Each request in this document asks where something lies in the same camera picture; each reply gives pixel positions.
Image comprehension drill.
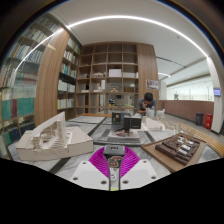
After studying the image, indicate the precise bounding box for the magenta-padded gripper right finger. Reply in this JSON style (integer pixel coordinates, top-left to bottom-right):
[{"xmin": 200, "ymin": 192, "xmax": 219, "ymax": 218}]
[{"xmin": 118, "ymin": 147, "xmax": 160, "ymax": 191}]

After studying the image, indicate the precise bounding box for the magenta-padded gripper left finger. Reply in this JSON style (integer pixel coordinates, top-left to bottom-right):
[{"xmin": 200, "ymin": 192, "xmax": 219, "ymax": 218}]
[{"xmin": 70, "ymin": 146, "xmax": 111, "ymax": 191}]

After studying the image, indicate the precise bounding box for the black charger with red logo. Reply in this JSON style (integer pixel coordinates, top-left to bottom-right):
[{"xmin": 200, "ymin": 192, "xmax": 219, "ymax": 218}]
[{"xmin": 102, "ymin": 144, "xmax": 127, "ymax": 192}]

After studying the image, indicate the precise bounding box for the white stepped architectural model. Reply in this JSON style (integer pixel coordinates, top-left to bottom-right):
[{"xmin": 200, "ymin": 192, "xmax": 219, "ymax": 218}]
[{"xmin": 15, "ymin": 111, "xmax": 95, "ymax": 162}]

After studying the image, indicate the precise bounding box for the brown building model on board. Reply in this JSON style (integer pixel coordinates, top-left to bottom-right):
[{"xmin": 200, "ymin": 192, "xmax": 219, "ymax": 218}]
[{"xmin": 140, "ymin": 131, "xmax": 208, "ymax": 174}]

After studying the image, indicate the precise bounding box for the black box model on base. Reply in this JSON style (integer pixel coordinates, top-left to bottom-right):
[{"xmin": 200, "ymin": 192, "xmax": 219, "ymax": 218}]
[{"xmin": 105, "ymin": 111, "xmax": 143, "ymax": 141}]

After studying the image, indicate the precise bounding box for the small white architectural model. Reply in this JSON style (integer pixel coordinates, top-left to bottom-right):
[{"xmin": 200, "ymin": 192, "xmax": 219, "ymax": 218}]
[{"xmin": 141, "ymin": 114, "xmax": 166, "ymax": 132}]

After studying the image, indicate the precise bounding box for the thin wooden stick model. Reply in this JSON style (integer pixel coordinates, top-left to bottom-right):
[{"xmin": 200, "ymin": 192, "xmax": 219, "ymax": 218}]
[{"xmin": 164, "ymin": 119, "xmax": 188, "ymax": 135}]

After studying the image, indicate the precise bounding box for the person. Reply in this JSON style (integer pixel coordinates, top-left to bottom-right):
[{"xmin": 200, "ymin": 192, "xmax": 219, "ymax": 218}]
[{"xmin": 136, "ymin": 92, "xmax": 158, "ymax": 116}]

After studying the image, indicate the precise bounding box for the dark blue bin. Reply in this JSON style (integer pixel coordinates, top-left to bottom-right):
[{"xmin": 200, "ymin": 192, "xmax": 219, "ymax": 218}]
[{"xmin": 194, "ymin": 112, "xmax": 205, "ymax": 127}]

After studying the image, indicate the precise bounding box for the red bin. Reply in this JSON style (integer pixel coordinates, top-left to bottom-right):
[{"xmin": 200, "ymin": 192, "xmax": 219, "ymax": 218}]
[{"xmin": 203, "ymin": 113, "xmax": 214, "ymax": 130}]

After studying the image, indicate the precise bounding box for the poster on wood panel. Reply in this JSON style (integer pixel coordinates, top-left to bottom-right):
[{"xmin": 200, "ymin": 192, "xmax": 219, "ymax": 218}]
[{"xmin": 145, "ymin": 78, "xmax": 161, "ymax": 91}]

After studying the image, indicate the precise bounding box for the dark bookshelf with books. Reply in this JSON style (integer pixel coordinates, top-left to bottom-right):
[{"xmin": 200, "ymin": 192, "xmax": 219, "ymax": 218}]
[{"xmin": 56, "ymin": 35, "xmax": 83, "ymax": 121}]

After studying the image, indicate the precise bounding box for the open wooden shelf unit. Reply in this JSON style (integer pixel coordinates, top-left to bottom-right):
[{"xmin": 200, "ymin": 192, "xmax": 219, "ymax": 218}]
[{"xmin": 75, "ymin": 42, "xmax": 140, "ymax": 116}]

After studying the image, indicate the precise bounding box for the short ceiling light strip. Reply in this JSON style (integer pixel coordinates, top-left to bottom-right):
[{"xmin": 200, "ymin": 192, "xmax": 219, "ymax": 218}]
[{"xmin": 156, "ymin": 71, "xmax": 172, "ymax": 79}]

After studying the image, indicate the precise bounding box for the curved bookshelf with books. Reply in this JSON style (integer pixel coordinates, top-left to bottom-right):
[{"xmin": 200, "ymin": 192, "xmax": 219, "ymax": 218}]
[{"xmin": 0, "ymin": 12, "xmax": 68, "ymax": 158}]

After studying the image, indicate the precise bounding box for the long curved ceiling light strip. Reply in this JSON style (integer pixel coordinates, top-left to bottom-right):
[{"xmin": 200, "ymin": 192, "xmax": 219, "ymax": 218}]
[{"xmin": 14, "ymin": 14, "xmax": 210, "ymax": 73}]

